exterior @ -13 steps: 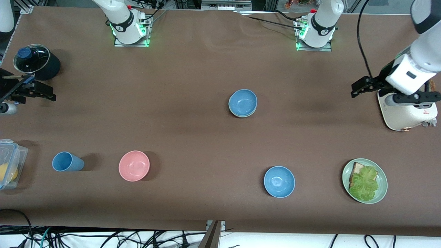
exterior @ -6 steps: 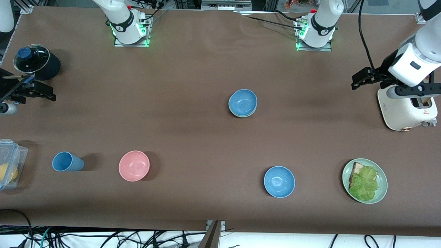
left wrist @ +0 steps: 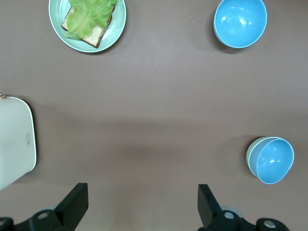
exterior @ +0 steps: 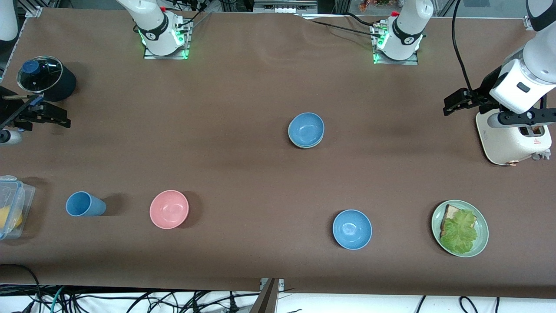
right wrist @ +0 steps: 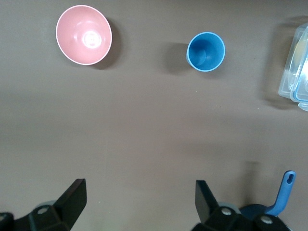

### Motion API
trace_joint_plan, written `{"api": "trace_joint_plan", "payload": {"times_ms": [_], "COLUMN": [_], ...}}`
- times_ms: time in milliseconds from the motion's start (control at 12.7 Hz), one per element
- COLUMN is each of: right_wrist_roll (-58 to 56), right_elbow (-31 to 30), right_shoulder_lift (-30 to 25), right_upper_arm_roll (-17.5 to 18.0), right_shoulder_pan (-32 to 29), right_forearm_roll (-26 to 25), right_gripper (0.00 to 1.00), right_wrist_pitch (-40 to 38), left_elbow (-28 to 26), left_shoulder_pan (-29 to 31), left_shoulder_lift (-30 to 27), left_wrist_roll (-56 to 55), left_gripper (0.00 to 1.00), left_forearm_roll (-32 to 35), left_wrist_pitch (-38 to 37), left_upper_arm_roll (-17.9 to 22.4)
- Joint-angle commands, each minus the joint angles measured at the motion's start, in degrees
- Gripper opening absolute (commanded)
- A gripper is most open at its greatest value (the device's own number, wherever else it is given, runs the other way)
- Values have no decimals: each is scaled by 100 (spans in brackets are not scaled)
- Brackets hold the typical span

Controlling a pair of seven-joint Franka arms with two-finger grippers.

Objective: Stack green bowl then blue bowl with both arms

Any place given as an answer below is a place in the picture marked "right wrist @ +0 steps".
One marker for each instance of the pink bowl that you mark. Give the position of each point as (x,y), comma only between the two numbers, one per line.
(84,36)

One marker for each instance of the dark blue pot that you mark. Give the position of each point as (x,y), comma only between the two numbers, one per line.
(284,192)

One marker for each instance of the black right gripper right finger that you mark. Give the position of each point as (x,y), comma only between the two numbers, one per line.
(207,207)

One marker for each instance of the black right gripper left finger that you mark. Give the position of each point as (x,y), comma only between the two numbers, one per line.
(69,204)

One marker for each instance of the yellow food item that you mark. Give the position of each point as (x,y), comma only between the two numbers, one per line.
(303,49)

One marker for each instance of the blue cup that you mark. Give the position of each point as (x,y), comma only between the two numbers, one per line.
(207,51)

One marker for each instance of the clear plastic food container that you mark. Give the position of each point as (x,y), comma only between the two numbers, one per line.
(293,79)

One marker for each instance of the brown table cover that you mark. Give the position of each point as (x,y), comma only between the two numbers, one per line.
(144,120)

